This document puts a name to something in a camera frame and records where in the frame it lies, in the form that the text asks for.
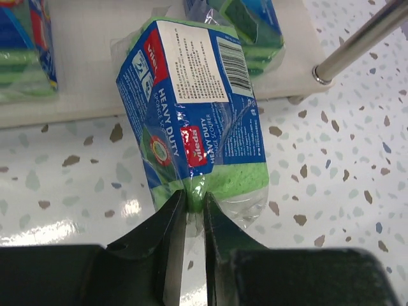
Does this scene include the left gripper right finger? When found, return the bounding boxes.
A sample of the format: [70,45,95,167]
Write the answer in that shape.
[203,193,274,305]

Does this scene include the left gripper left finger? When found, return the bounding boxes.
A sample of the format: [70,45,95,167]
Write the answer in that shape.
[105,190,187,305]

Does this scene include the green sponge pack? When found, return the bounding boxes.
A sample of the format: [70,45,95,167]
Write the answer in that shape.
[184,0,286,77]
[110,17,269,228]
[1,1,58,104]

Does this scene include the white two-tier shelf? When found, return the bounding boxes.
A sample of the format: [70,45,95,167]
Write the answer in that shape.
[0,0,408,130]

